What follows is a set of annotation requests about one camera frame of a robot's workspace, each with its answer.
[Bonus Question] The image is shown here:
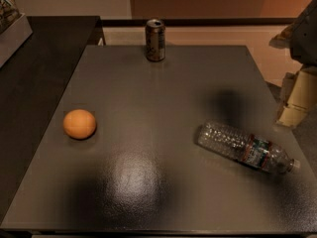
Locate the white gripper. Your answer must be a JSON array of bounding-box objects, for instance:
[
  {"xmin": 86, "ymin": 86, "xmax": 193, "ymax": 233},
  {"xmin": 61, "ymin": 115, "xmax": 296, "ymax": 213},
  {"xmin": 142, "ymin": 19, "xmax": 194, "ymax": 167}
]
[{"xmin": 269, "ymin": 24, "xmax": 317, "ymax": 128}]

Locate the clear plastic water bottle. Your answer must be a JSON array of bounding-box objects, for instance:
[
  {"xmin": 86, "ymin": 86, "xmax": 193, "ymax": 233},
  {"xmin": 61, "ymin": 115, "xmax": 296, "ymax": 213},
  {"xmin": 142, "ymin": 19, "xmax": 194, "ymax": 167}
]
[{"xmin": 197, "ymin": 121, "xmax": 300, "ymax": 175}]

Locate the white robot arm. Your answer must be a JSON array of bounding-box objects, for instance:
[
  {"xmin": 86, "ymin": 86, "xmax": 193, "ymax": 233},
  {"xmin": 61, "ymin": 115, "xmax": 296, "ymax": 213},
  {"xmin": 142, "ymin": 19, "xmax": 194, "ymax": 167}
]
[{"xmin": 269, "ymin": 0, "xmax": 317, "ymax": 127}]

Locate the metal soda can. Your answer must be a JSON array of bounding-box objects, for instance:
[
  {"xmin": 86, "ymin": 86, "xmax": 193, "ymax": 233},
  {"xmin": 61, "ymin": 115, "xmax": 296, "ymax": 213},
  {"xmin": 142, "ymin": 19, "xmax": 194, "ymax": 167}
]
[{"xmin": 146, "ymin": 19, "xmax": 165, "ymax": 61}]

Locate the orange fruit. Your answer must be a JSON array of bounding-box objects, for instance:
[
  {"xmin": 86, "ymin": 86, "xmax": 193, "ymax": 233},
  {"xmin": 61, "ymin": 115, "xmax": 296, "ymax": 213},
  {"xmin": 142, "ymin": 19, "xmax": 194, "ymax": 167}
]
[{"xmin": 62, "ymin": 109, "xmax": 97, "ymax": 140}]

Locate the dark side table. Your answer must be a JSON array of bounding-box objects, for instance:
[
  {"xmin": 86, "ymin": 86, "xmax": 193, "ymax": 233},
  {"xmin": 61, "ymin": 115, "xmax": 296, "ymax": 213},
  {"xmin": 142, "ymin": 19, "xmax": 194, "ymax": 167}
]
[{"xmin": 0, "ymin": 16, "xmax": 102, "ymax": 223}]

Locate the white box with items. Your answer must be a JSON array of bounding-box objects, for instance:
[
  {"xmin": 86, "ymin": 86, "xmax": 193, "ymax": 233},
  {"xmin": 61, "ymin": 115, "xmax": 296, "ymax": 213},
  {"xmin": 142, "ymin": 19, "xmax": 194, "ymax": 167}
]
[{"xmin": 0, "ymin": 0, "xmax": 33, "ymax": 67}]

